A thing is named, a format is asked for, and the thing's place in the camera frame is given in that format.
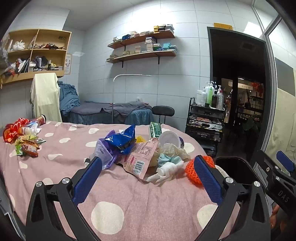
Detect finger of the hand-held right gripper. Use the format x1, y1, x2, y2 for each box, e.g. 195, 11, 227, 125
255, 150, 278, 178
276, 150, 296, 174

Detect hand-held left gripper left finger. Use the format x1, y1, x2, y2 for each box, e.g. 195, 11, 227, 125
25, 156, 103, 241

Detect blue bedding pile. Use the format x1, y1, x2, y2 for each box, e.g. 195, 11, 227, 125
58, 82, 80, 116

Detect person's right hand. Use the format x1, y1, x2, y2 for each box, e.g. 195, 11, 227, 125
270, 204, 284, 230

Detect orange foam net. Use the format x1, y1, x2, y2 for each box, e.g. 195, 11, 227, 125
185, 155, 216, 185

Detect white floor lamp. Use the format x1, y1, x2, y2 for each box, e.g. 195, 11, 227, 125
112, 74, 152, 125

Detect cream towel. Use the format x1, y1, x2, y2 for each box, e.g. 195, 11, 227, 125
31, 73, 62, 123

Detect light blue cloth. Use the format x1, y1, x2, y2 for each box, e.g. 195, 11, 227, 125
157, 154, 184, 168

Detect red snack tube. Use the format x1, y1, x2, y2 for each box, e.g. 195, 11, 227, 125
31, 115, 48, 127

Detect group of pump bottles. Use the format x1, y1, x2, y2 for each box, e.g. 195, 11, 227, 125
195, 81, 225, 111

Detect clear plastic bottle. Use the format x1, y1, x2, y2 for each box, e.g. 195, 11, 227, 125
20, 123, 42, 136

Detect wooden cubby shelf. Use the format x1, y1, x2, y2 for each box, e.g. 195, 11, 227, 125
0, 29, 72, 85

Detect wall poster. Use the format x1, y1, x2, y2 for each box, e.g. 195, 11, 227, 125
64, 54, 73, 75

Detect black door frame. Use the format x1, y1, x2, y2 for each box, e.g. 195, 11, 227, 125
207, 26, 273, 160

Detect purple plastic bag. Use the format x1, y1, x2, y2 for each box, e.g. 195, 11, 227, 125
94, 130, 119, 170

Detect glass door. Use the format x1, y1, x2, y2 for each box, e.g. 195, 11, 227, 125
262, 13, 296, 163

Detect red patterned bag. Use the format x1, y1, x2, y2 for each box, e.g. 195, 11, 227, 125
3, 118, 30, 143

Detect green snack packet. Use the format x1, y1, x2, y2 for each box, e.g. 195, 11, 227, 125
148, 122, 162, 140

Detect black trash bin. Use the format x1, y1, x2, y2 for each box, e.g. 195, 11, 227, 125
215, 157, 267, 186

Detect wall shelves with boxes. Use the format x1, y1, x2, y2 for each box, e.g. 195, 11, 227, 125
106, 36, 177, 62

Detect row of small boxes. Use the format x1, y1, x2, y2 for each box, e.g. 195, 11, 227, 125
112, 24, 175, 43

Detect blue snack bag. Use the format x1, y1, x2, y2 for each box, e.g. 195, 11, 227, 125
104, 124, 137, 155

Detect massage bed with grey sheet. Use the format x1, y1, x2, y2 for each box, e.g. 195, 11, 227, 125
61, 101, 153, 126

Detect yellow wall sign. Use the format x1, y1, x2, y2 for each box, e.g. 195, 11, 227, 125
214, 22, 233, 31

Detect black storage cart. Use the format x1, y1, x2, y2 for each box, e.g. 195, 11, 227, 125
185, 97, 226, 156

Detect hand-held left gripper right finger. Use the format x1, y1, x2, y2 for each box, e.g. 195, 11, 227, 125
194, 155, 271, 241

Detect green snack wrapper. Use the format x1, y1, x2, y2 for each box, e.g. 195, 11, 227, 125
15, 135, 47, 149

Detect pink snack packet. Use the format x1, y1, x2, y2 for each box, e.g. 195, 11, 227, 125
116, 141, 160, 179

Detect white plastic cup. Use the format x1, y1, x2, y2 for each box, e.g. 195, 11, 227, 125
158, 130, 185, 149

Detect black stool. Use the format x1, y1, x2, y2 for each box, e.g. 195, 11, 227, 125
152, 106, 175, 125

